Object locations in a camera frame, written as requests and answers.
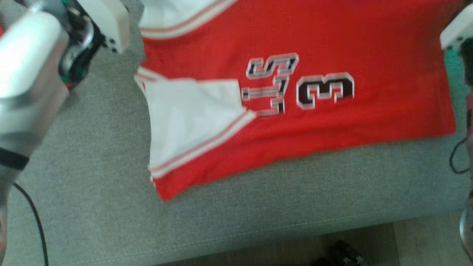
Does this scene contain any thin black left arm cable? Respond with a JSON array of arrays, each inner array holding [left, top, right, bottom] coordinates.
[[12, 182, 49, 266]]

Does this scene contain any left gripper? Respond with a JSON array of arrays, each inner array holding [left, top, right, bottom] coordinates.
[[37, 0, 107, 89]]

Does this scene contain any large grey sofa ottoman cushion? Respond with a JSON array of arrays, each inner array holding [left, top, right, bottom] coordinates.
[[0, 0, 473, 266]]

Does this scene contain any red and white sports jersey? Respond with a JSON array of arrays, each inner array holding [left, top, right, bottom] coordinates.
[[134, 0, 457, 202]]

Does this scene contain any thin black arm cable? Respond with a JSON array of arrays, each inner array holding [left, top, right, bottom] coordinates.
[[449, 136, 473, 174], [12, 182, 49, 266]]

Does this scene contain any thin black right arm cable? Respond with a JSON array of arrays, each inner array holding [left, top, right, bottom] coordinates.
[[449, 136, 473, 174]]

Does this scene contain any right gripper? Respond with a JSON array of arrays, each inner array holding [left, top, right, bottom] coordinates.
[[460, 46, 473, 86]]

